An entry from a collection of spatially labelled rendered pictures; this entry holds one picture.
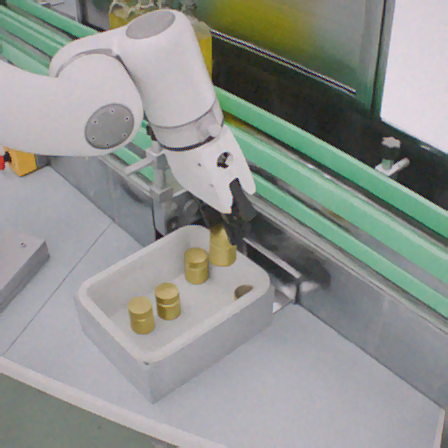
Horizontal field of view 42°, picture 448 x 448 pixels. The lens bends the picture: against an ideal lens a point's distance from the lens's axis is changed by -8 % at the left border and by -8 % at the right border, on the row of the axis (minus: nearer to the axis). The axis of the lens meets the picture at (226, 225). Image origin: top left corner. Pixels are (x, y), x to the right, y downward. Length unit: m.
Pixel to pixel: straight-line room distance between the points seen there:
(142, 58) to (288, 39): 0.46
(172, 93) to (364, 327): 0.43
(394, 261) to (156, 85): 0.38
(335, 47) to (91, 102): 0.50
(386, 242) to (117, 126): 0.38
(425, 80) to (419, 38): 0.06
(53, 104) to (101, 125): 0.05
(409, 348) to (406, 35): 0.42
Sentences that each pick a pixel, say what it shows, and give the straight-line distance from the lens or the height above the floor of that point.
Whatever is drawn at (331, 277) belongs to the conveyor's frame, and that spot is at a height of 0.85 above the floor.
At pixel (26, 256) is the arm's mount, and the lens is 1.00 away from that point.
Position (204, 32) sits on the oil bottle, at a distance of 0.96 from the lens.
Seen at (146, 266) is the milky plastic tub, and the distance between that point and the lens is 0.90.
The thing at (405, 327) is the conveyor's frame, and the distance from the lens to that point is 0.80.
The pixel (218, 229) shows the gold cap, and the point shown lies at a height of 0.93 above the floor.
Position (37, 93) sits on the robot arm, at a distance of 0.51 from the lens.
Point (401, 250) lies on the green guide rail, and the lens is 0.76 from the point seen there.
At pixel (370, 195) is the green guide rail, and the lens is 0.87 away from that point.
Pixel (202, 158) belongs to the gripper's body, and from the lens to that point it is 0.64.
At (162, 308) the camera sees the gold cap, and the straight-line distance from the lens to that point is 0.87.
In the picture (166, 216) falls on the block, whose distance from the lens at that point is 0.92.
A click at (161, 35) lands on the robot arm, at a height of 1.22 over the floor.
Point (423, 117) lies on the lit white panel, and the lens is 0.87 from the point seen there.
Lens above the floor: 1.43
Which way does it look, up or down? 39 degrees down
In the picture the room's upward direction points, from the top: straight up
